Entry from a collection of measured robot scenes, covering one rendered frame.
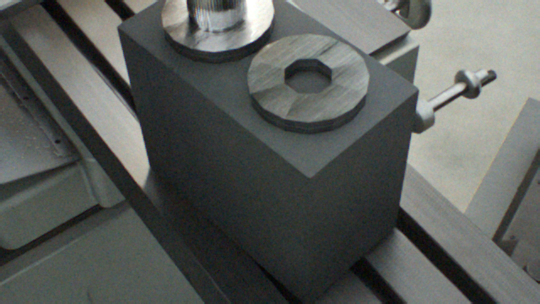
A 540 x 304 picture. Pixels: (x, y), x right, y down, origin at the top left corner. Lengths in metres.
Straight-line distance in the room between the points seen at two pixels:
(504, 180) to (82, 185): 0.78
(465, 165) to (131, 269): 1.04
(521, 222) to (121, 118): 0.60
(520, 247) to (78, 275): 0.59
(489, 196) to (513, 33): 0.96
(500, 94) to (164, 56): 1.60
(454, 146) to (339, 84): 1.44
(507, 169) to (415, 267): 0.77
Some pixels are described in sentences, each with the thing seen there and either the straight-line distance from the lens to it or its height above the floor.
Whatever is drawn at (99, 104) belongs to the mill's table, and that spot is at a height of 0.91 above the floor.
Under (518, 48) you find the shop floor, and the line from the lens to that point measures 2.29.
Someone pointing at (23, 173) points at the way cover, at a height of 0.86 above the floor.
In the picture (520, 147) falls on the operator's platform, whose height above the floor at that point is 0.40.
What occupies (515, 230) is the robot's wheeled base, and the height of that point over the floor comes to 0.59.
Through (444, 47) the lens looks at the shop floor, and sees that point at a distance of 2.25.
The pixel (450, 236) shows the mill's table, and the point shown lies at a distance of 0.76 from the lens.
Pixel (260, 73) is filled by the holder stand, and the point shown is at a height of 1.11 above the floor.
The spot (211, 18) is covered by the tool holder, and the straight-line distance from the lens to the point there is 0.62.
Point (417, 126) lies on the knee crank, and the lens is 1.39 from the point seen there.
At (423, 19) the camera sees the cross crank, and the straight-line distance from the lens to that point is 1.41.
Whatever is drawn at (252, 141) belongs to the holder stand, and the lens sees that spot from 0.58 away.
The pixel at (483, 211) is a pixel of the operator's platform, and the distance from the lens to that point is 1.42.
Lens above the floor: 1.54
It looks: 51 degrees down
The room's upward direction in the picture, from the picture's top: 2 degrees counter-clockwise
